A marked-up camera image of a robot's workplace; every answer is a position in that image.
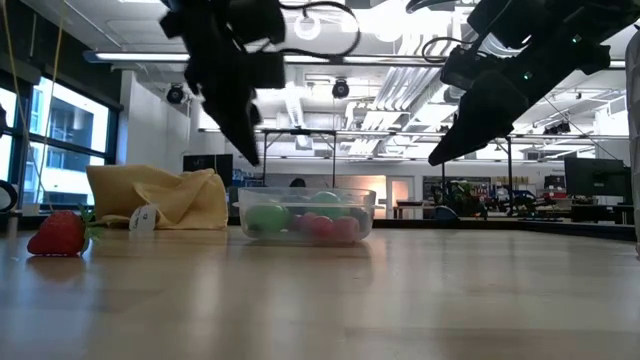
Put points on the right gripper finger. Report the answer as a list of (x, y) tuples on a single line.
[(485, 115)]

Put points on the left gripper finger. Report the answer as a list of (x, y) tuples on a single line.
[(235, 125)]

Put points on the yellow cloth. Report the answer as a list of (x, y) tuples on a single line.
[(190, 200)]

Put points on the clear plastic tupperware container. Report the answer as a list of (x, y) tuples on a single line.
[(250, 235)]

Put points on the green bell pepper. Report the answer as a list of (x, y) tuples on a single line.
[(325, 200)]

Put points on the small red fruit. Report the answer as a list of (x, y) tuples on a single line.
[(306, 220)]

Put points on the small pink radish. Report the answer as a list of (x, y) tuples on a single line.
[(322, 228)]

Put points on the red toy strawberry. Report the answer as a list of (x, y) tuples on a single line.
[(57, 235), (346, 228)]

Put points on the purple eggplant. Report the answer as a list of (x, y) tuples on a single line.
[(361, 216)]

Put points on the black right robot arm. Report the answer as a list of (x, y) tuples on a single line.
[(550, 15)]

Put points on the black screen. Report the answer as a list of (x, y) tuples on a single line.
[(207, 170)]

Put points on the black ceiling speaker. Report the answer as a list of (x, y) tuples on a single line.
[(340, 88), (175, 94)]

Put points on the long ceiling light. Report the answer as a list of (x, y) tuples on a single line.
[(150, 57)]

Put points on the background green plant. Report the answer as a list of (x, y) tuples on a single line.
[(462, 196)]

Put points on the blue round object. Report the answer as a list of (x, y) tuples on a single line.
[(445, 213)]

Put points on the black monitor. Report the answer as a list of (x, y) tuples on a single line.
[(595, 177)]

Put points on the large window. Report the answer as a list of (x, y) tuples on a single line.
[(75, 120)]

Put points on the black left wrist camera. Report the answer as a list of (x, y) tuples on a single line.
[(269, 70)]

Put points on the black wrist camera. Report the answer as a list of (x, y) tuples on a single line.
[(460, 67), (269, 70)]

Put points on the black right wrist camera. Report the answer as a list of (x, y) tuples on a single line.
[(460, 67)]

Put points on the black metal rack frame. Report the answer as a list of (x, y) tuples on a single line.
[(334, 160)]

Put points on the black aluminium table frame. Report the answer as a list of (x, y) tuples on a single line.
[(500, 225)]

